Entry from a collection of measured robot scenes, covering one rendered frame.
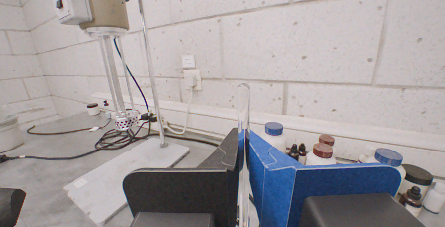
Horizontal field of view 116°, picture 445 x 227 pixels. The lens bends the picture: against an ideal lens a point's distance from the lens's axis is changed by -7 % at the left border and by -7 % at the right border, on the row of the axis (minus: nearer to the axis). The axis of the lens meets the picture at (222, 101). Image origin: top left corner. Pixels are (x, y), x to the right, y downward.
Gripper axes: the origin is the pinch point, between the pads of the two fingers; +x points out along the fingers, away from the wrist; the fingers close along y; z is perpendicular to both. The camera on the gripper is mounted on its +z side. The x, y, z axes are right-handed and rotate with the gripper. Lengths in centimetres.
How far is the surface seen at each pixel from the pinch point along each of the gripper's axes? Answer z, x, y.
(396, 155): -15.1, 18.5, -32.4
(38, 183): -27, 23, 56
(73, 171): -27, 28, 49
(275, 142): -17.1, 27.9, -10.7
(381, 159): -16.0, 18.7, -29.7
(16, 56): 13, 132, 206
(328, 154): -16.2, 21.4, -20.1
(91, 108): -24, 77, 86
